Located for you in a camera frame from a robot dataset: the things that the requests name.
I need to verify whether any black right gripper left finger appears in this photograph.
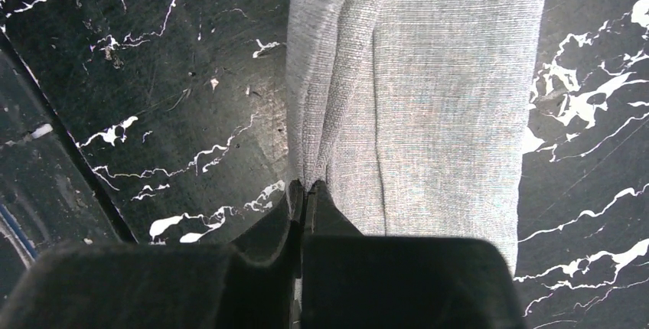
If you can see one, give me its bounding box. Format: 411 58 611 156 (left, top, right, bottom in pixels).
1 181 304 328

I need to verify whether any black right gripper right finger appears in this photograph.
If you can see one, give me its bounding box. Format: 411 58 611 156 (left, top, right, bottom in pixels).
300 181 526 328

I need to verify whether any grey cloth napkin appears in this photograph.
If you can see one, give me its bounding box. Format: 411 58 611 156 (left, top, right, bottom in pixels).
285 0 545 272

